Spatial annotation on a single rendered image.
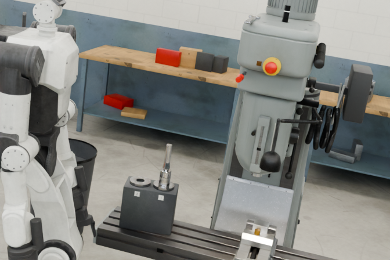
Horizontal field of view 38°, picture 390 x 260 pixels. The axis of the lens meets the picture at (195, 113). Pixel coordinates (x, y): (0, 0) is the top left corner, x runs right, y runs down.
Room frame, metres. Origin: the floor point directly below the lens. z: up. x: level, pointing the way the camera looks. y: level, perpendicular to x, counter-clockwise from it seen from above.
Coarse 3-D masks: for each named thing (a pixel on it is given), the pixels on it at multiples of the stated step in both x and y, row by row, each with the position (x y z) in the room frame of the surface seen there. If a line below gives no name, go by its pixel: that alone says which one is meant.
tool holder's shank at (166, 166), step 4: (168, 144) 2.17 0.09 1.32; (168, 148) 2.15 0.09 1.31; (168, 152) 2.15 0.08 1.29; (168, 156) 2.15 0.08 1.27; (164, 160) 2.16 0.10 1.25; (168, 160) 2.15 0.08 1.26; (164, 164) 2.16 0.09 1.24; (168, 164) 2.16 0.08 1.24; (164, 168) 2.15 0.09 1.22; (168, 168) 2.15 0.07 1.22
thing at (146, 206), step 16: (128, 176) 2.22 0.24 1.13; (128, 192) 2.11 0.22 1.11; (144, 192) 2.11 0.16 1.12; (160, 192) 2.11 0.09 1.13; (176, 192) 2.13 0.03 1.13; (128, 208) 2.11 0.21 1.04; (144, 208) 2.11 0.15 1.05; (160, 208) 2.11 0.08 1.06; (128, 224) 2.11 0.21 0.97; (144, 224) 2.11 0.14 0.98; (160, 224) 2.11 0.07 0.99
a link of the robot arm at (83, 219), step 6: (78, 198) 1.95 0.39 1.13; (78, 204) 1.94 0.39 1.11; (84, 204) 1.97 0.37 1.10; (78, 210) 1.95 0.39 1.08; (84, 210) 1.96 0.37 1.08; (78, 216) 1.95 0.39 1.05; (84, 216) 1.95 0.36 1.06; (90, 216) 1.97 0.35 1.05; (78, 222) 1.95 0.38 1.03; (84, 222) 1.95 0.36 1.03; (90, 222) 1.96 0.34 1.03
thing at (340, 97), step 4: (340, 84) 2.29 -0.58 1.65; (340, 88) 2.29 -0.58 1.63; (344, 88) 2.26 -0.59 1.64; (340, 92) 2.29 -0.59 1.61; (340, 96) 2.26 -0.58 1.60; (340, 100) 2.27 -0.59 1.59; (340, 104) 2.35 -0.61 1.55; (340, 112) 2.34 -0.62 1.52; (340, 116) 2.33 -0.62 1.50; (332, 120) 2.30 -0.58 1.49; (332, 124) 2.31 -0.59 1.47
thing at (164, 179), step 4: (160, 172) 2.15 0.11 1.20; (160, 176) 2.15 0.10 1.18; (164, 176) 2.14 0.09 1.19; (168, 176) 2.15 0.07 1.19; (160, 180) 2.15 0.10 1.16; (164, 180) 2.14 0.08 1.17; (168, 180) 2.15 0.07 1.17; (160, 184) 2.15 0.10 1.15; (164, 184) 2.14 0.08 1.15; (168, 184) 2.15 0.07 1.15
